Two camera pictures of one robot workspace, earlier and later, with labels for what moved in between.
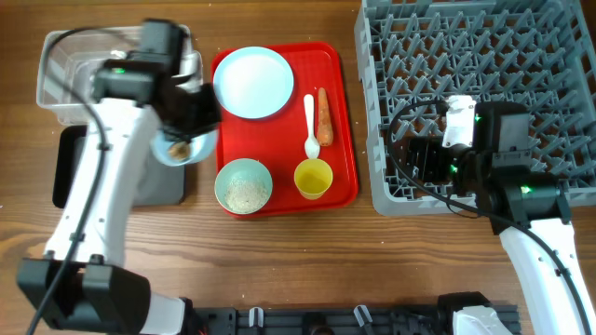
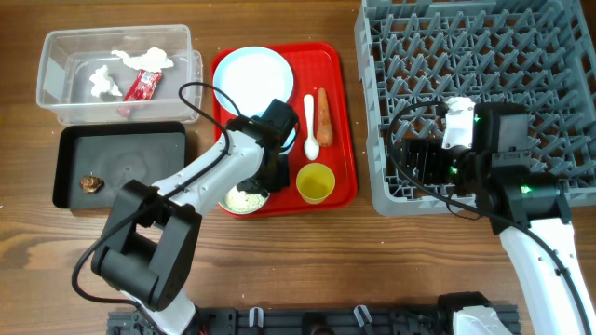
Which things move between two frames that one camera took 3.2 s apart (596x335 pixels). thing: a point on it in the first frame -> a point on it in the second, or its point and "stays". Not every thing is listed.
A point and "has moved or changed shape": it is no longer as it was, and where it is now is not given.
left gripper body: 200,113 -> 276,176
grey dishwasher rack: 417,54 stays
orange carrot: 324,124 stays
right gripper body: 438,164 stays
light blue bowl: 180,153 -> 289,140
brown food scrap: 179,151 has moved or changed shape
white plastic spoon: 312,146 stays
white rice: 246,195 stays
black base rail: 336,320 stays
